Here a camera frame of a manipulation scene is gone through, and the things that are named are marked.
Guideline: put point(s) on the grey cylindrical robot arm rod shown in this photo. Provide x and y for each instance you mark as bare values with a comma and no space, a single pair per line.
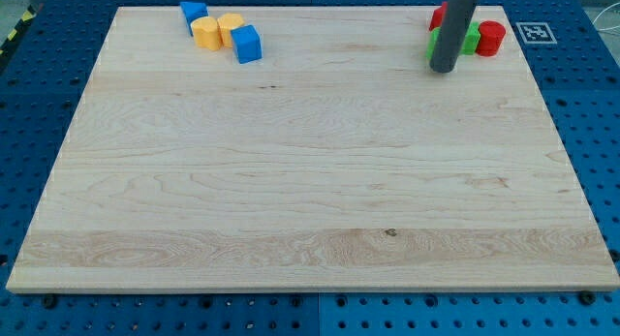
452,34

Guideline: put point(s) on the light wooden board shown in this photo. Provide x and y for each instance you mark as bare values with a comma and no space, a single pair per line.
337,162

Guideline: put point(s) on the blue cube block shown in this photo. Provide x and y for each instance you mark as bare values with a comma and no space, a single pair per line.
246,44

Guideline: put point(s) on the yellow round block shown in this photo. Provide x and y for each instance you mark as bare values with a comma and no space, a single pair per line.
227,23

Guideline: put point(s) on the yellow heart-shaped block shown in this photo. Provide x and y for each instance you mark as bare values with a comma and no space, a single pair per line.
206,33

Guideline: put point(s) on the green block left part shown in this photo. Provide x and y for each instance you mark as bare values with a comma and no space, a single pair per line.
433,37

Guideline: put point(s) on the blue block at back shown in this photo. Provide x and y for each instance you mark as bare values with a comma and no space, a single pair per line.
193,11

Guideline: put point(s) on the red block behind rod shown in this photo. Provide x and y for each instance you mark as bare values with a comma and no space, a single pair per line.
438,16

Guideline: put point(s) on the green block right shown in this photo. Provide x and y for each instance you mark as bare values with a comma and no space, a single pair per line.
471,39

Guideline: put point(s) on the red cylinder block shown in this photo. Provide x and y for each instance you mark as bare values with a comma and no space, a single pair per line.
492,34

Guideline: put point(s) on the white fiducial marker tag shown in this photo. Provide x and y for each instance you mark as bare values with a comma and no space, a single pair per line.
536,33

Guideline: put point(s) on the black yellow hazard tape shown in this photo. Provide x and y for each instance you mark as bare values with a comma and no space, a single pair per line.
15,36

